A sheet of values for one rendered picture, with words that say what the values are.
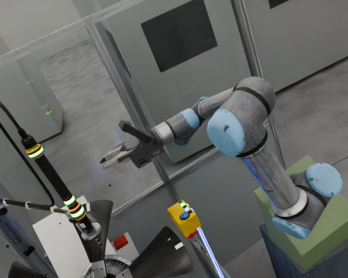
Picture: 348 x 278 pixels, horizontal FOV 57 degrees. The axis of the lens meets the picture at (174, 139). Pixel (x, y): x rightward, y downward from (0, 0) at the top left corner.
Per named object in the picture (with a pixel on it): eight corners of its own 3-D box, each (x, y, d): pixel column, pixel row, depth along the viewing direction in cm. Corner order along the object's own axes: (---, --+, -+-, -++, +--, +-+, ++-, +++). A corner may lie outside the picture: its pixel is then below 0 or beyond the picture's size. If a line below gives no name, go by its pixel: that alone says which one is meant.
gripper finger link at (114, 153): (106, 173, 109) (130, 161, 109) (98, 160, 106) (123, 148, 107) (105, 169, 112) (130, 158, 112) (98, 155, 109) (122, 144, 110)
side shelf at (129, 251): (77, 268, 190) (74, 265, 189) (129, 234, 198) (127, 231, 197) (83, 298, 169) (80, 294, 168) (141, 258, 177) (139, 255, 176)
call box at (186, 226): (173, 223, 172) (166, 208, 167) (189, 212, 174) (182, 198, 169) (186, 239, 158) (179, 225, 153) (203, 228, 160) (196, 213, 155)
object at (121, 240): (113, 242, 192) (111, 240, 191) (125, 235, 194) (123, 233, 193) (116, 251, 185) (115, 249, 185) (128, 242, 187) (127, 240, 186)
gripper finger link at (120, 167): (112, 182, 103) (136, 165, 106) (104, 167, 100) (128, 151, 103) (109, 178, 105) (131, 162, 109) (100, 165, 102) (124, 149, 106)
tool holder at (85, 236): (75, 238, 111) (60, 218, 107) (88, 223, 116) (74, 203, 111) (92, 242, 106) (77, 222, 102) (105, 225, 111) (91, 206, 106)
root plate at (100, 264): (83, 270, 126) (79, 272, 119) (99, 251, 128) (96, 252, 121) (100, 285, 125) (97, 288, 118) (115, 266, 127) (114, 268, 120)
